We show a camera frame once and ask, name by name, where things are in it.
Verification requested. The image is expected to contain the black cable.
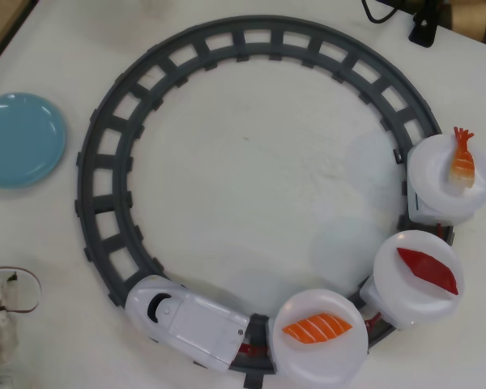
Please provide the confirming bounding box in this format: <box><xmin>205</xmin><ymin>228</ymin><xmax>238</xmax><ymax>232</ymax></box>
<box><xmin>360</xmin><ymin>0</ymin><xmax>402</xmax><ymax>24</ymax></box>

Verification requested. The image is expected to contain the black clamp mount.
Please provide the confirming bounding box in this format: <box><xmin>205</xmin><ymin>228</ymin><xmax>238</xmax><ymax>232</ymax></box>
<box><xmin>407</xmin><ymin>0</ymin><xmax>445</xmax><ymax>49</ymax></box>

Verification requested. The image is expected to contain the blue round dish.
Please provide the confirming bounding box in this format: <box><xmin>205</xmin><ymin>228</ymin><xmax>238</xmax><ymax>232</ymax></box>
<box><xmin>0</xmin><ymin>92</ymin><xmax>68</xmax><ymax>190</ymax></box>

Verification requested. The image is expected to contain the white round plate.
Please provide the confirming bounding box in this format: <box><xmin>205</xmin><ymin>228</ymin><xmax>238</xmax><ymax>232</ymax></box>
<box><xmin>372</xmin><ymin>229</ymin><xmax>465</xmax><ymax>328</ymax></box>
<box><xmin>411</xmin><ymin>132</ymin><xmax>486</xmax><ymax>224</ymax></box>
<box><xmin>271</xmin><ymin>288</ymin><xmax>369</xmax><ymax>389</ymax></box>

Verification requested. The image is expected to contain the red tuna sushi toy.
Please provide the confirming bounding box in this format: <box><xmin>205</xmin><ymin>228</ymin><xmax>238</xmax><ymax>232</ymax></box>
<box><xmin>396</xmin><ymin>246</ymin><xmax>459</xmax><ymax>296</ymax></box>

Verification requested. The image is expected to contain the shrimp sushi toy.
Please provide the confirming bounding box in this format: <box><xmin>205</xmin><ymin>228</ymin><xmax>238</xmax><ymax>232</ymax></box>
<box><xmin>448</xmin><ymin>126</ymin><xmax>477</xmax><ymax>190</ymax></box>

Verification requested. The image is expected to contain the red white servo cable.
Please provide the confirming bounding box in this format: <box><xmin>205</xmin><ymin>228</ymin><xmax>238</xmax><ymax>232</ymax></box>
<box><xmin>0</xmin><ymin>265</ymin><xmax>42</xmax><ymax>315</ymax></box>

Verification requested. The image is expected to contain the white Shinkansen toy locomotive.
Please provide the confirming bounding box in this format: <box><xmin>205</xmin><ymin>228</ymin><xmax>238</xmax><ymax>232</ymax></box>
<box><xmin>124</xmin><ymin>274</ymin><xmax>252</xmax><ymax>373</ymax></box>

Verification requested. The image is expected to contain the brown cardboard roll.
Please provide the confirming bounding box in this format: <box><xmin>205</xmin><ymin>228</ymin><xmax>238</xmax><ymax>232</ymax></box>
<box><xmin>449</xmin><ymin>0</ymin><xmax>486</xmax><ymax>40</ymax></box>

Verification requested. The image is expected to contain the grey circular toy track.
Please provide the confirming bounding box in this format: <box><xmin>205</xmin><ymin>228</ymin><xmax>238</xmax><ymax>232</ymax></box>
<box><xmin>73</xmin><ymin>15</ymin><xmax>458</xmax><ymax>387</ymax></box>

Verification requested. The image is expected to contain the salmon sushi toy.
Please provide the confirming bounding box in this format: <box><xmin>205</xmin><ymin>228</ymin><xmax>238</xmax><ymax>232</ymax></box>
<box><xmin>281</xmin><ymin>312</ymin><xmax>354</xmax><ymax>344</ymax></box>

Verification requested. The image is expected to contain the white toy train wagon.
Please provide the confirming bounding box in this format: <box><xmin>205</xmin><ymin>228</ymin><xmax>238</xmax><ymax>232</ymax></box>
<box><xmin>359</xmin><ymin>275</ymin><xmax>414</xmax><ymax>331</ymax></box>

